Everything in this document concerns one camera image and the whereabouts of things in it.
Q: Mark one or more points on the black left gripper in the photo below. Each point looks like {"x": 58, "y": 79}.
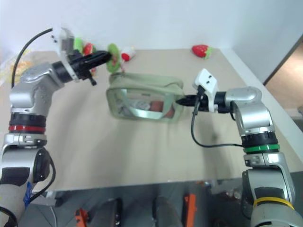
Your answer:
{"x": 80, "y": 65}

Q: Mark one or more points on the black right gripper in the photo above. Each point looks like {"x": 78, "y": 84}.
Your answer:
{"x": 201, "y": 102}

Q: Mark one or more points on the green pouch with clear window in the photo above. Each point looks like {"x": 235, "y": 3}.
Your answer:
{"x": 165, "y": 82}

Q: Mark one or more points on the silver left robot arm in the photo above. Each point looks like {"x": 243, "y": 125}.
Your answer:
{"x": 30, "y": 94}

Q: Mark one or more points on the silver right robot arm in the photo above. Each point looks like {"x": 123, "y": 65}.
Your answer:
{"x": 255, "y": 113}

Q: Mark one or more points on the small red strawberry plush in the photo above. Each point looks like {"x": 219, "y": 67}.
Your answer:
{"x": 88, "y": 48}

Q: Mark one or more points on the green plush toy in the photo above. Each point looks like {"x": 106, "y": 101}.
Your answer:
{"x": 78, "y": 43}

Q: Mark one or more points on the white and red plush toy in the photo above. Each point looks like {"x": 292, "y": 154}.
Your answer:
{"x": 127, "y": 55}

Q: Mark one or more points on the red item inside pouch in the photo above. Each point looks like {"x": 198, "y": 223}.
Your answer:
{"x": 156, "y": 106}

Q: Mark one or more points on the white item inside pouch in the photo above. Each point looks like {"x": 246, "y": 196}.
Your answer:
{"x": 139, "y": 105}

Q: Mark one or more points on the large red strawberry plush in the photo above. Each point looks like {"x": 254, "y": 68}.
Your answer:
{"x": 200, "y": 50}

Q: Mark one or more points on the yellow patterned plastic bag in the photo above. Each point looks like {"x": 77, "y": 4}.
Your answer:
{"x": 22, "y": 65}

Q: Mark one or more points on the brown wooden door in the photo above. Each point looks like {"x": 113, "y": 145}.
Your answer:
{"x": 287, "y": 78}

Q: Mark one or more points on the orange and black clamp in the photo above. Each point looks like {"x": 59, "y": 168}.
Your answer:
{"x": 81, "y": 217}
{"x": 190, "y": 208}

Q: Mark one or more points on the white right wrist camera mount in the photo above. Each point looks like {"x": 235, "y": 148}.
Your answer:
{"x": 206, "y": 79}

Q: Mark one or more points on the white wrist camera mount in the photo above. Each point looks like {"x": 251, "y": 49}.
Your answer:
{"x": 206, "y": 79}
{"x": 62, "y": 35}

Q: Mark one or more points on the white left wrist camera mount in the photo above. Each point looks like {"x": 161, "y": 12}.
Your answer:
{"x": 62, "y": 35}

